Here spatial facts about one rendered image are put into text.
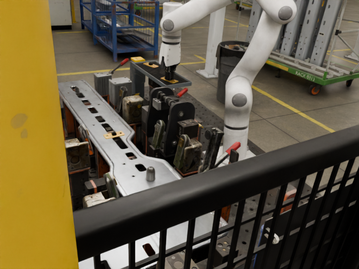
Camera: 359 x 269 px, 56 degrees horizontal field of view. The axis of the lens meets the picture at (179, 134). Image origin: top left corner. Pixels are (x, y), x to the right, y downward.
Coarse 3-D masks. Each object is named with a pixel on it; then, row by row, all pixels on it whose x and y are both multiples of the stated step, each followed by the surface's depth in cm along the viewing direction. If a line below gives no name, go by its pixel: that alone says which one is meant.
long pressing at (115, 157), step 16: (80, 80) 197; (64, 96) 174; (96, 96) 177; (80, 112) 159; (112, 112) 161; (96, 128) 146; (112, 128) 147; (128, 128) 148; (96, 144) 135; (112, 144) 135; (128, 144) 136; (112, 160) 125; (128, 160) 126; (144, 160) 127; (160, 160) 127; (128, 176) 117; (144, 176) 118; (160, 176) 118; (176, 176) 119; (128, 192) 109; (208, 224) 99; (224, 224) 99; (176, 240) 93; (208, 240) 94
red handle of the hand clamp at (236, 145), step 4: (236, 144) 112; (240, 144) 113; (228, 148) 113; (236, 148) 112; (228, 152) 112; (220, 156) 112; (224, 156) 111; (228, 156) 112; (216, 160) 112; (220, 160) 111; (216, 164) 111
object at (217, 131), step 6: (210, 132) 103; (216, 132) 105; (222, 132) 104; (210, 138) 103; (216, 138) 104; (210, 144) 108; (216, 144) 105; (210, 150) 108; (216, 150) 106; (204, 156) 110; (210, 156) 107; (216, 156) 108; (204, 162) 110; (210, 162) 107; (204, 168) 111; (210, 168) 109
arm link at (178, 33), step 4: (164, 4) 141; (168, 4) 139; (172, 4) 139; (176, 4) 140; (180, 4) 141; (164, 8) 141; (168, 8) 140; (172, 8) 139; (176, 8) 140; (164, 12) 142; (168, 12) 140; (164, 32) 145; (176, 32) 144; (180, 32) 146; (172, 36) 145; (176, 36) 145
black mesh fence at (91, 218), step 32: (352, 128) 35; (256, 160) 28; (288, 160) 28; (320, 160) 31; (352, 160) 36; (160, 192) 24; (192, 192) 24; (224, 192) 25; (256, 192) 28; (352, 192) 39; (96, 224) 21; (128, 224) 22; (160, 224) 23; (192, 224) 26; (256, 224) 31; (288, 224) 35; (352, 224) 48; (96, 256) 22; (128, 256) 25; (160, 256) 26; (352, 256) 49
